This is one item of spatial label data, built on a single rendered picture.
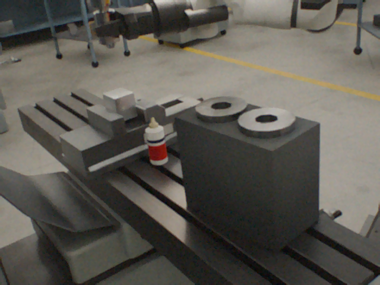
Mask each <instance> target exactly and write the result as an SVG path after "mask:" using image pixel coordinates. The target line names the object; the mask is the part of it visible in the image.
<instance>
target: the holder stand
mask: <svg viewBox="0 0 380 285"><path fill-rule="evenodd" d="M175 125H176V135H177V139H178V148H179V152H180V162H181V166H182V176H183V184H184V190H185V198H186V204H187V205H188V206H190V207H193V208H194V209H195V210H197V211H199V212H201V213H203V214H205V215H207V216H209V217H211V218H212V219H215V220H217V221H218V222H219V223H221V224H223V225H225V226H227V227H229V228H231V229H233V230H235V231H237V232H238V233H240V234H242V235H244V236H246V237H247V238H250V239H252V240H254V241H256V242H258V244H260V245H262V246H264V247H266V248H268V249H270V250H272V251H274V252H278V251H279V250H281V249H282V248H283V247H285V246H286V245H287V244H288V243H290V242H291V241H292V240H293V239H294V238H296V237H297V236H298V235H300V234H301V233H303V232H304V231H305V230H306V229H307V228H309V226H310V225H313V224H314V223H315V222H316V221H317V220H318V219H319V171H320V123H319V122H316V121H312V120H309V119H304V118H300V117H297V116H295V115H294V114H293V113H292V112H289V111H288V110H285V109H278V108H264V107H260V106H255V105H252V104H248V103H247V102H246V100H244V99H241V98H239V97H233V96H220V97H212V98H209V99H206V100H204V101H202V102H201V103H198V104H197V106H196V108H194V109H191V110H189V111H187V112H184V113H182V114H181V115H178V116H176V117H175Z"/></svg>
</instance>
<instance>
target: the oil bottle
mask: <svg viewBox="0 0 380 285"><path fill-rule="evenodd" d="M145 133H146V137H147V145H148V152H149V156H150V162H151V164H155V165H161V164H164V163H166V162H167V161H168V157H167V148H166V140H164V132H163V127H162V126H160V125H158V123H157V122H155V120H154V118H151V123H150V124H149V127H148V128H147V129H146V130H145Z"/></svg>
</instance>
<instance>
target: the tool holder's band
mask: <svg viewBox="0 0 380 285"><path fill-rule="evenodd" d="M93 14H94V18H106V17H111V16H114V15H115V10H114V9H109V10H108V11H103V12H99V11H98V10H97V11H95V12H93Z"/></svg>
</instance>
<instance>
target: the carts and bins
mask: <svg viewBox="0 0 380 285"><path fill-rule="evenodd" d="M44 3H45V7H46V13H47V17H48V18H49V23H50V27H51V32H52V36H53V41H54V44H55V49H56V52H57V55H56V58H57V59H62V54H61V53H60V50H59V45H58V42H57V39H56V37H61V38H66V39H73V40H76V41H81V42H87V43H88V45H87V49H90V53H91V55H92V59H93V61H92V67H93V68H97V67H98V66H99V63H98V61H96V56H95V52H94V46H93V42H95V41H98V37H97V36H96V33H93V32H91V28H90V23H93V22H95V21H91V22H88V19H87V13H86V7H85V3H84V0H79V3H80V10H81V15H82V16H83V22H84V26H80V27H77V26H76V25H75V24H74V23H70V24H67V27H68V30H67V31H63V32H60V33H56V34H55V29H54V26H53V21H52V16H51V13H50V8H49V6H48V0H44ZM116 6H117V7H118V8H121V3H120V0H116ZM362 6H363V0H358V8H357V24H356V25H357V35H356V48H355V49H353V53H355V54H356V55H360V54H361V53H362V49H361V48H360V31H361V29H364V30H365V31H367V32H368V33H370V34H372V35H374V37H376V38H377V39H379V40H380V14H376V15H374V16H373V21H367V22H362ZM122 38H123V45H124V50H125V51H124V53H123V54H124V56H126V57H129V56H130V54H131V53H130V51H129V50H128V46H127V42H126V39H125V38H124V37H122Z"/></svg>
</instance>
